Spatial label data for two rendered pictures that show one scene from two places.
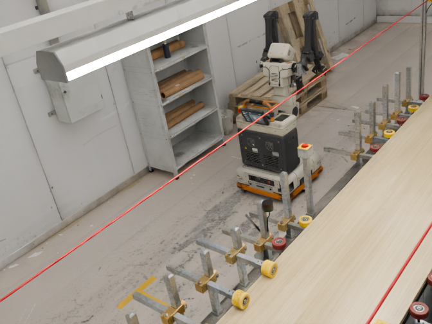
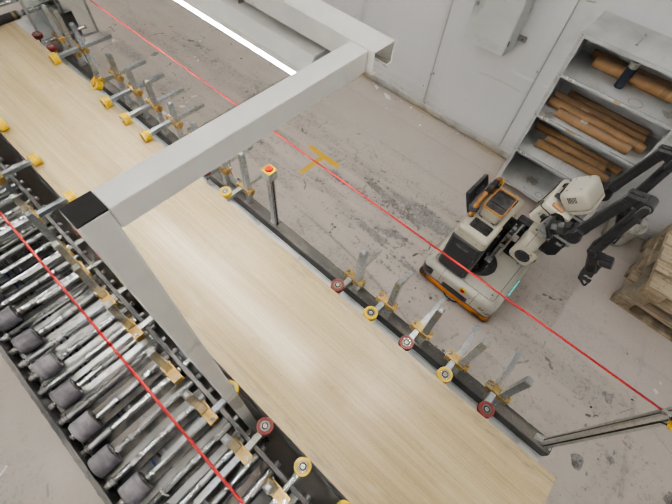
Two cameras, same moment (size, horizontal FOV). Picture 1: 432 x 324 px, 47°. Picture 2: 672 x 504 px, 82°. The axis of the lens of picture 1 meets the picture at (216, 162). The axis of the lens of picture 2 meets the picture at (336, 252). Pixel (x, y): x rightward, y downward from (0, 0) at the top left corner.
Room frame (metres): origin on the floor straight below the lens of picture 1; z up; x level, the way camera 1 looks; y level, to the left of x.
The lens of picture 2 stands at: (2.98, -2.18, 2.91)
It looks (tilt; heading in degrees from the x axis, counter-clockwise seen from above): 58 degrees down; 83
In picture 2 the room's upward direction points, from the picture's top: 7 degrees clockwise
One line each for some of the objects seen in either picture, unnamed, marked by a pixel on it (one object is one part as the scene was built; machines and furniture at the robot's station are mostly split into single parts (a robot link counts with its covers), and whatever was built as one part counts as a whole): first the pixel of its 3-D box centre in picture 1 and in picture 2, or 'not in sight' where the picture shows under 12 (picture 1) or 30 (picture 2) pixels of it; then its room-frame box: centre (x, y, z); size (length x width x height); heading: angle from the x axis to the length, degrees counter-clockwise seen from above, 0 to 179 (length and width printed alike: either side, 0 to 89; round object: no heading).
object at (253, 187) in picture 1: (279, 170); (474, 267); (4.35, -0.61, 0.16); 0.67 x 0.64 x 0.25; 135
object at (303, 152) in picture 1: (305, 151); (269, 173); (2.74, -0.56, 1.18); 0.07 x 0.07 x 0.08; 46
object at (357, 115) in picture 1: (358, 140); (359, 272); (3.27, -1.07, 0.91); 0.04 x 0.04 x 0.48; 46
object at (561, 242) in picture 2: (287, 81); (561, 231); (4.56, -0.82, 0.99); 0.28 x 0.16 x 0.22; 45
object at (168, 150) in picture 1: (175, 97); (586, 137); (5.30, 0.31, 0.78); 0.90 x 0.45 x 1.55; 136
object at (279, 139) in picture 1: (269, 135); (484, 232); (4.29, -0.55, 0.59); 0.55 x 0.34 x 0.83; 45
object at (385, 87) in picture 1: (385, 112); (429, 326); (3.63, -1.42, 0.92); 0.04 x 0.04 x 0.48; 46
